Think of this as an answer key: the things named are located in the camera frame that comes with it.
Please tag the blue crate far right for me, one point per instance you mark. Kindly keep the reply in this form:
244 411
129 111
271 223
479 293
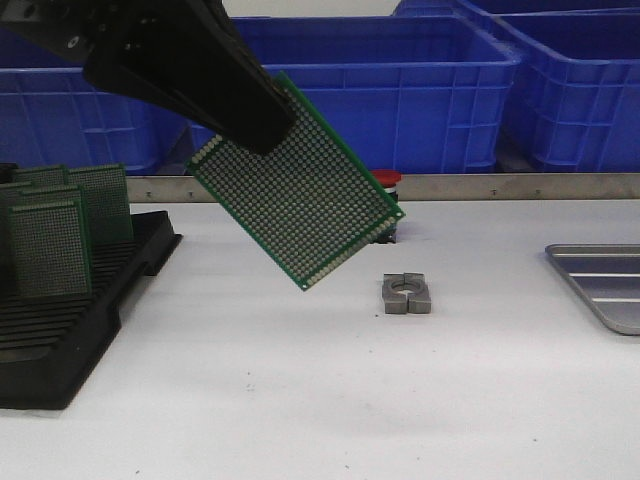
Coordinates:
509 7

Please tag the grey metal clamp block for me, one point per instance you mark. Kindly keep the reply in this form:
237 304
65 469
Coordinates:
405 293

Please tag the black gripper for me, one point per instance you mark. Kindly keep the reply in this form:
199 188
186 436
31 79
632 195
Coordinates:
184 56

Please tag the blue plastic crate left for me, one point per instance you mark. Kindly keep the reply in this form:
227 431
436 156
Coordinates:
50 115

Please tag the metal table edge rail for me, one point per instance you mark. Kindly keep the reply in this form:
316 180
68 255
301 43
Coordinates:
433 187

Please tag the green perforated circuit board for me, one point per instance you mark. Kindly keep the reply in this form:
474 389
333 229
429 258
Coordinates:
107 202
310 203
42 176
50 194
10 193
51 250

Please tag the black slotted board rack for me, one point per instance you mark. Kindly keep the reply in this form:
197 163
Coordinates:
50 347

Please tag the silver metal tray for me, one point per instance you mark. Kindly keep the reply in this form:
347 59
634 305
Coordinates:
605 277

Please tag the blue plastic crate right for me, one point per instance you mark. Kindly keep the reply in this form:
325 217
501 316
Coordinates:
574 104

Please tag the blue plastic crate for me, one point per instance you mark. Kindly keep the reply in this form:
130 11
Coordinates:
574 104
50 115
420 95

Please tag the blue plastic crate centre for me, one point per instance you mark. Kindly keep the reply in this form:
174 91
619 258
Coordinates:
420 95

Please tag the red emergency stop button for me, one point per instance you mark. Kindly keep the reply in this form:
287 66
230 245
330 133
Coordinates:
389 180

